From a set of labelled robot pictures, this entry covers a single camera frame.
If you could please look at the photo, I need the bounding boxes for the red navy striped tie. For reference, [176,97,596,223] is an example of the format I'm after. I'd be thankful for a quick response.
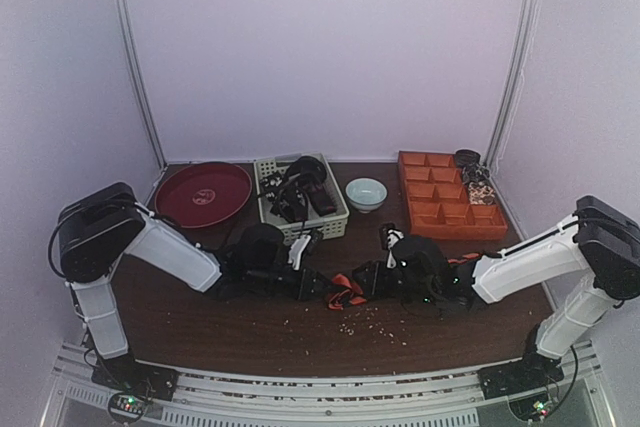
[326,253,484,315]

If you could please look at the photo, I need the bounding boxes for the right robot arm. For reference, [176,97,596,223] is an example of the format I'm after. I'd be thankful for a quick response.
[352,196,639,389]

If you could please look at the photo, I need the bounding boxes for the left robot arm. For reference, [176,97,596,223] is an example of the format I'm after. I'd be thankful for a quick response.
[47,182,331,391]

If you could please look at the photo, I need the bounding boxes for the dark ties in basket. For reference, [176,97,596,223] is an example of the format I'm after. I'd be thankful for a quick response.
[258,155,337,223]

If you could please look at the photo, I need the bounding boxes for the beige plastic basket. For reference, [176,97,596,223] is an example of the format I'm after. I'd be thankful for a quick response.
[253,153,350,244]

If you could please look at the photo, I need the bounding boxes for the orange compartment organizer box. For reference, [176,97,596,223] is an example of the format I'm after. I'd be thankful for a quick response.
[398,151,508,241]

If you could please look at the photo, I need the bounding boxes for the pale blue ceramic bowl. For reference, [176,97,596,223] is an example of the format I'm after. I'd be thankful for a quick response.
[345,178,388,214]

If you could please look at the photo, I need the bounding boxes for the red round tray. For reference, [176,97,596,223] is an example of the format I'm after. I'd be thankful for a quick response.
[154,162,253,229]

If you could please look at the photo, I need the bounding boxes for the rolled patterned tie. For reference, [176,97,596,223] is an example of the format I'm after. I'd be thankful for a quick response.
[461,163,490,185]
[467,182,497,206]

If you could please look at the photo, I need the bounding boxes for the rolled dark tie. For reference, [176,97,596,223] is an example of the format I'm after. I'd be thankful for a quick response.
[453,149,481,168]

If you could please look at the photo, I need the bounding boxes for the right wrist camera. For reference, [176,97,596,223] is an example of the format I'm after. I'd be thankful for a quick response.
[380,223,404,269]

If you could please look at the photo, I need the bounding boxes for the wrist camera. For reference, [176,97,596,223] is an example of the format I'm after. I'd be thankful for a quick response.
[380,223,404,269]
[288,229,323,271]

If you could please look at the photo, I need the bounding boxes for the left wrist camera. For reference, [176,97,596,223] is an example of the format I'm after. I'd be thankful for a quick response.
[288,229,323,271]

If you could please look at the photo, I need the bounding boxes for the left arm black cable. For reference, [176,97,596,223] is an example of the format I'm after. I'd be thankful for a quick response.
[159,181,309,253]

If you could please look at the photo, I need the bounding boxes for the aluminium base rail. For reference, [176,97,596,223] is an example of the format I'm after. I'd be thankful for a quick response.
[49,339,616,427]

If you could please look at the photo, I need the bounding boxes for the right aluminium frame post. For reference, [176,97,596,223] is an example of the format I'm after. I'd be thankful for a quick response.
[485,0,539,172]

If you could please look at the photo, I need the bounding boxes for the aluminium frame post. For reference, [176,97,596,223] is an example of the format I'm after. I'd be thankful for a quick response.
[114,0,168,169]
[485,0,539,172]

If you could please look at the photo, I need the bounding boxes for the left aluminium frame post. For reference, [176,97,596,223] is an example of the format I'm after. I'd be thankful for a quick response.
[114,0,168,169]

